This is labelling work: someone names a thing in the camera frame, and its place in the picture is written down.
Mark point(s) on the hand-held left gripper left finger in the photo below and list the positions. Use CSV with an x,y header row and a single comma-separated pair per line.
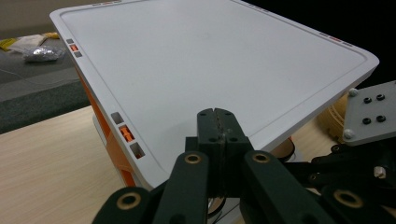
x,y
208,130

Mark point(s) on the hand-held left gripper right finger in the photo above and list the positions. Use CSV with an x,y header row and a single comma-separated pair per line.
x,y
232,137

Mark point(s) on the tan suede boot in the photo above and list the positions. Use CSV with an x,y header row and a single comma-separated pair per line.
x,y
333,119

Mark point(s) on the white two-tier shoe rack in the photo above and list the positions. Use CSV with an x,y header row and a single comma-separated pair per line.
x,y
218,62

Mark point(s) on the crumpled clear plastic bag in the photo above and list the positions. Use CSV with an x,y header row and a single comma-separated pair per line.
x,y
43,53

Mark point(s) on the white flat packet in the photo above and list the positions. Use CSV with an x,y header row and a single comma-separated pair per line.
x,y
28,42

